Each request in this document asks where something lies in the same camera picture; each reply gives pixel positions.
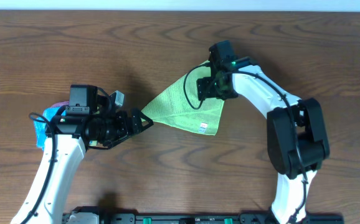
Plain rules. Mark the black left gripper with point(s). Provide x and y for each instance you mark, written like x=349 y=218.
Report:
x=129 y=125

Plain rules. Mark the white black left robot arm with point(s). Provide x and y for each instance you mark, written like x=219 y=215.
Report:
x=68 y=138

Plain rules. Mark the green folded cloth in stack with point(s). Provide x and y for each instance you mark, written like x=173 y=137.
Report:
x=93 y=143

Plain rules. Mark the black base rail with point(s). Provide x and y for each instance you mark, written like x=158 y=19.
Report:
x=100 y=216

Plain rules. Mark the blue folded microfiber cloth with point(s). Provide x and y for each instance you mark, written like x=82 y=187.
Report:
x=40 y=127

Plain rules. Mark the green microfiber cloth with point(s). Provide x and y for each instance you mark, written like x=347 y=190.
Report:
x=177 y=106

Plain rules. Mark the purple folded microfiber cloth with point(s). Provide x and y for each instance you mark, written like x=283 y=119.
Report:
x=60 y=104

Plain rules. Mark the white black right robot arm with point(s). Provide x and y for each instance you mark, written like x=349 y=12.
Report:
x=297 y=141

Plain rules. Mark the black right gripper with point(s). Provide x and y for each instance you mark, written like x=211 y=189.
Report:
x=204 y=89

